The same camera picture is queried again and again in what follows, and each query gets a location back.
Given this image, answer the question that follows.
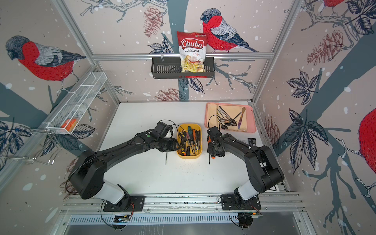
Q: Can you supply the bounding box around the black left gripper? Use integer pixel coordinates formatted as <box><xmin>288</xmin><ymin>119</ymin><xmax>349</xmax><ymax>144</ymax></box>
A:
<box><xmin>158</xmin><ymin>137</ymin><xmax>183</xmax><ymax>152</ymax></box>

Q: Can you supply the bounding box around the orange black large screwdriver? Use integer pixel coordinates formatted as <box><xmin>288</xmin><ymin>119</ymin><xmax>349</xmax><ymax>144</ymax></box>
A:
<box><xmin>209</xmin><ymin>155</ymin><xmax>216</xmax><ymax>164</ymax></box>

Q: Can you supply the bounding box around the yellow storage box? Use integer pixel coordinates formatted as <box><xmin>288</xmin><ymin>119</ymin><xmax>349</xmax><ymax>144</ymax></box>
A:
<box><xmin>177</xmin><ymin>123</ymin><xmax>203</xmax><ymax>159</ymax></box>

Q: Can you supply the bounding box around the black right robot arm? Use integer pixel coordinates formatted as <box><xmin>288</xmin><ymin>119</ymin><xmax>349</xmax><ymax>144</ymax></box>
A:
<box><xmin>207</xmin><ymin>127</ymin><xmax>285</xmax><ymax>204</ymax></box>

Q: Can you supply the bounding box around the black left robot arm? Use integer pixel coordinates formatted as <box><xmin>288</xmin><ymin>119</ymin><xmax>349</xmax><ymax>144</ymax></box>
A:
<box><xmin>68</xmin><ymin>121</ymin><xmax>179</xmax><ymax>204</ymax></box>

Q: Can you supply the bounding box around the green black screwdriver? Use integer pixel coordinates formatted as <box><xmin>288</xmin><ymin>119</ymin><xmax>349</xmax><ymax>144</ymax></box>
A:
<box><xmin>188</xmin><ymin>126</ymin><xmax>195</xmax><ymax>148</ymax></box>

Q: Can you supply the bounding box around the orange box in shelf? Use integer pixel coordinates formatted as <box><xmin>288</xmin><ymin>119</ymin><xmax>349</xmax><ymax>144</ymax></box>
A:
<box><xmin>61</xmin><ymin>118</ymin><xmax>78</xmax><ymax>132</ymax></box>

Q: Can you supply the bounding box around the black spoon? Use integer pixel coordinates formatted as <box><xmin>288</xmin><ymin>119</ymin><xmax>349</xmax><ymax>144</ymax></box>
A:
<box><xmin>217</xmin><ymin>109</ymin><xmax>228</xmax><ymax>130</ymax></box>

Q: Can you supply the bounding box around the beige tray liner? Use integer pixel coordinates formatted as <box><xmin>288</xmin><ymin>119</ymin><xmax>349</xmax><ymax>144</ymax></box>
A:
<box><xmin>205</xmin><ymin>103</ymin><xmax>248</xmax><ymax>132</ymax></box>

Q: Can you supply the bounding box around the pink tray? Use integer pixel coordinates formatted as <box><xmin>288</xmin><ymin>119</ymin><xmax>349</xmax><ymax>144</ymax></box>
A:
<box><xmin>204</xmin><ymin>102</ymin><xmax>257</xmax><ymax>133</ymax></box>

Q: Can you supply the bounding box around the Chuba cassava chips bag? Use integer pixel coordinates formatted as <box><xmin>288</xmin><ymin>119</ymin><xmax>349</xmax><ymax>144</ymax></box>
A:
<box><xmin>177</xmin><ymin>31</ymin><xmax>207</xmax><ymax>73</ymax></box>

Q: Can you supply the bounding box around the wooden handled knife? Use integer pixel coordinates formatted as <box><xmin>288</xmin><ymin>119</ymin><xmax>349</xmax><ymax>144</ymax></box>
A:
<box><xmin>238</xmin><ymin>107</ymin><xmax>246</xmax><ymax>130</ymax></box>

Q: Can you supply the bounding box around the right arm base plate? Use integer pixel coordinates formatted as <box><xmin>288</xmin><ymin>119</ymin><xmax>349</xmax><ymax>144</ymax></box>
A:
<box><xmin>218</xmin><ymin>194</ymin><xmax>261</xmax><ymax>211</ymax></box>

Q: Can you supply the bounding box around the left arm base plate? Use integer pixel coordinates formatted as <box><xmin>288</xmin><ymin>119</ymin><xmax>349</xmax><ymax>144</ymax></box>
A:
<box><xmin>103</xmin><ymin>195</ymin><xmax>146</xmax><ymax>212</ymax></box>

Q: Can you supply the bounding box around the black wall basket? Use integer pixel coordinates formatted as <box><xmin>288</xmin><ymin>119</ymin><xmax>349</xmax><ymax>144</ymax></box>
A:
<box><xmin>151</xmin><ymin>56</ymin><xmax>215</xmax><ymax>79</ymax></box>

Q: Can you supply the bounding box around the white wire wall shelf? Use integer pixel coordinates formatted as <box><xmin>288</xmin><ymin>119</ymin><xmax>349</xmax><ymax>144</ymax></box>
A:
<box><xmin>46</xmin><ymin>71</ymin><xmax>107</xmax><ymax>135</ymax></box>

